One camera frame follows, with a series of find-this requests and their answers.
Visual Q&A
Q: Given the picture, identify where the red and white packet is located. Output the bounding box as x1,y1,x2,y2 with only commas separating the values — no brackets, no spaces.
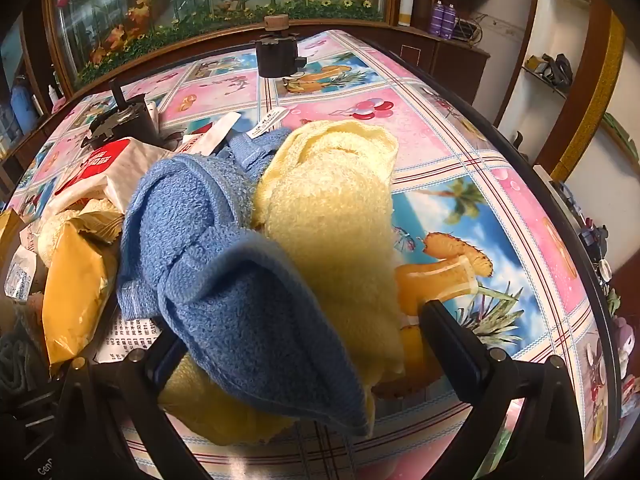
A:
54,137,168,213

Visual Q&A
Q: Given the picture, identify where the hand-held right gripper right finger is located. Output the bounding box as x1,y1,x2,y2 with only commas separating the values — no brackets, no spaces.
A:
421,300,586,480

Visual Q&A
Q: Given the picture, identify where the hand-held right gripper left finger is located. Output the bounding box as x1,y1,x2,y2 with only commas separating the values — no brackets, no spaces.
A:
62,332,211,480

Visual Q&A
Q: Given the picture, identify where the printed paper sheet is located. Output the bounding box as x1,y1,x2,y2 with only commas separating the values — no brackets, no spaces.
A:
94,307,168,366

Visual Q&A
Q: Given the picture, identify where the black clamp with wooden knob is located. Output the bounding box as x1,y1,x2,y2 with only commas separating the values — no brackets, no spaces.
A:
254,14,307,79

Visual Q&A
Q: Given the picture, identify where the plush toy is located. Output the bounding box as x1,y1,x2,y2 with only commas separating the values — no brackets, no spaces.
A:
612,314,640,382

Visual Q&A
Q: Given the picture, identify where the white desiccant packet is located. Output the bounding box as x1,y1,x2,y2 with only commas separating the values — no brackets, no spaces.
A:
181,112,242,157

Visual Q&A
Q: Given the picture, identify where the grey knitted cloth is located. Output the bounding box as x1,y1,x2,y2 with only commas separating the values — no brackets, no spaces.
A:
0,305,48,406

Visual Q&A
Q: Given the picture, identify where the yellow plastic packet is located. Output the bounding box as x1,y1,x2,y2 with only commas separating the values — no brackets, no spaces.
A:
42,217,122,377

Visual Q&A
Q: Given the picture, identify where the small clear white packet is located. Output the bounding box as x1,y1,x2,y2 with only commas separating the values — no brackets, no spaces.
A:
4,247,39,300

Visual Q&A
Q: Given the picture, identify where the wire basket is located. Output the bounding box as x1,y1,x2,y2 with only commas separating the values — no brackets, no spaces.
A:
452,14,485,45

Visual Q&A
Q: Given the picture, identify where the blue water bottle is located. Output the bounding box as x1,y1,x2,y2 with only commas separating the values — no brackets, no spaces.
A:
10,84,40,132

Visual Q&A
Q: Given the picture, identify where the blue towel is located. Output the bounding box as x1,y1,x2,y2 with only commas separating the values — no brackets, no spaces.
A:
116,152,373,437

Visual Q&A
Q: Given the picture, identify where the small light blue cloth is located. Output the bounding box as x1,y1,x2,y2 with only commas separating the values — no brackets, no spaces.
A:
226,127,295,187

